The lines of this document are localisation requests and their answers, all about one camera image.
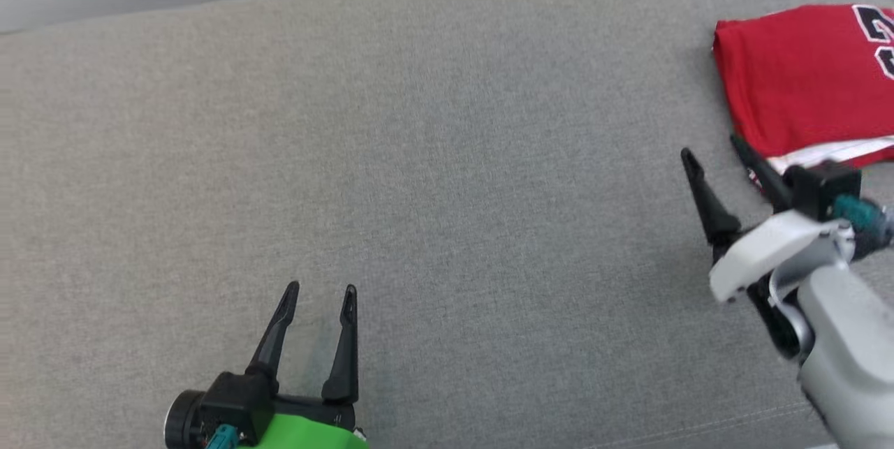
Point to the grey fabric sofa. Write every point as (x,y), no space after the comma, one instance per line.
(454,190)

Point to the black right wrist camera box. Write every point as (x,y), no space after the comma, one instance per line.
(821,187)

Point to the red and white jersey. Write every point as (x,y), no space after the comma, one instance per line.
(796,79)

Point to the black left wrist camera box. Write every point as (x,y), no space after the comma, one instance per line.
(237,400)

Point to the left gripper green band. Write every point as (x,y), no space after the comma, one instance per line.
(307,431)

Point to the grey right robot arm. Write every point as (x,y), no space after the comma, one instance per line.
(845,351)

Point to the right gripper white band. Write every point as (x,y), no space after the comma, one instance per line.
(775,250)

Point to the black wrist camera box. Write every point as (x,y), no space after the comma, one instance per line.
(821,187)
(237,400)

